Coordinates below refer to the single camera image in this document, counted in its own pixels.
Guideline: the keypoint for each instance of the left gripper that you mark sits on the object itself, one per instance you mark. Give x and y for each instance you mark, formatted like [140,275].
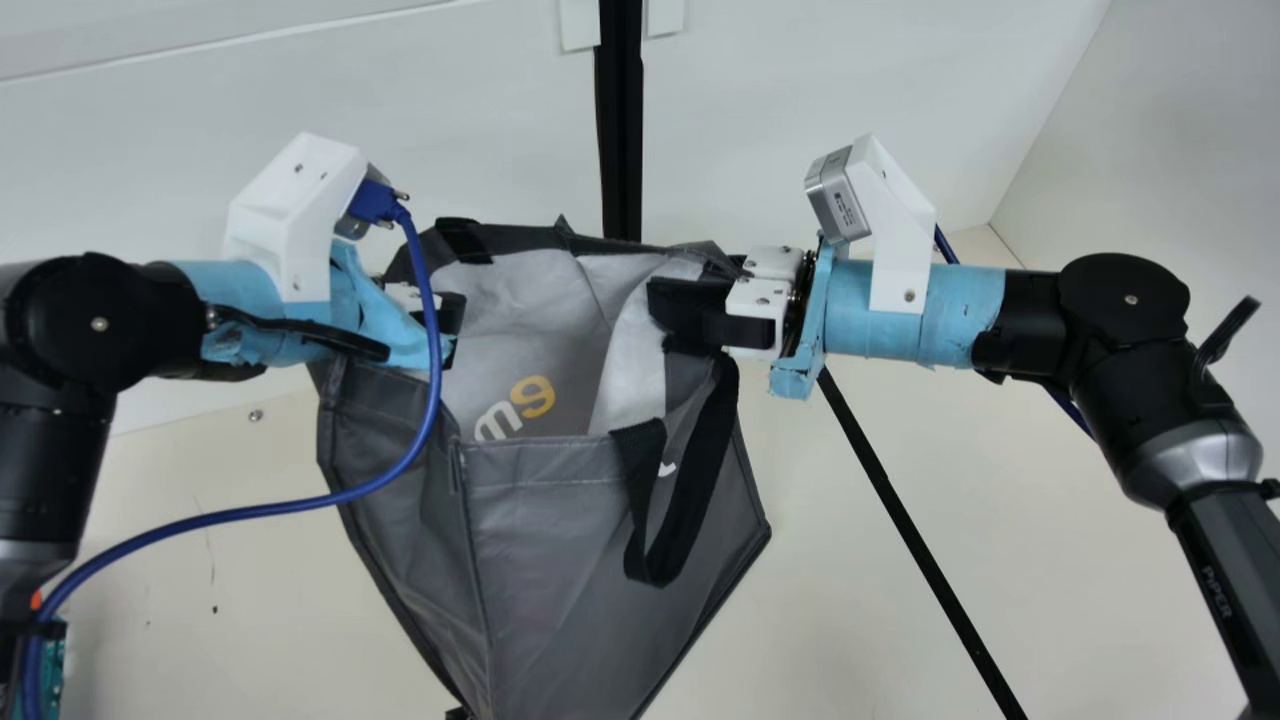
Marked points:
[375,325]

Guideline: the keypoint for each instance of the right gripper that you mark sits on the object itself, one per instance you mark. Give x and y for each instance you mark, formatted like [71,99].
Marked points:
[850,320]

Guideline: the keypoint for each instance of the black strip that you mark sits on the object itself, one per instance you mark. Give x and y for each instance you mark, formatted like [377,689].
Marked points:
[920,555]

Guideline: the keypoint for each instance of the teal shopping basket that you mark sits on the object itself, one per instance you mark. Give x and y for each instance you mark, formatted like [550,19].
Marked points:
[54,670]

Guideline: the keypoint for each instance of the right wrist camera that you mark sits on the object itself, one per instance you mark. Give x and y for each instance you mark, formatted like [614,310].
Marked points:
[890,220]

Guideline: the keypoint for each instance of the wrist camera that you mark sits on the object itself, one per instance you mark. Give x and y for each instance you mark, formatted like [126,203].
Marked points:
[890,220]
[285,220]

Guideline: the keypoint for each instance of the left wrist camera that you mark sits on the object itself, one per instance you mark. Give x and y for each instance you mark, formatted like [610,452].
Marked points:
[285,220]

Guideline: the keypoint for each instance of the black post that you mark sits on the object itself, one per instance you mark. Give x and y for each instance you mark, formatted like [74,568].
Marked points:
[619,120]

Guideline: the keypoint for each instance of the white wall plate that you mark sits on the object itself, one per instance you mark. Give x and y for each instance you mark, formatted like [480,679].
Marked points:
[665,16]
[579,22]

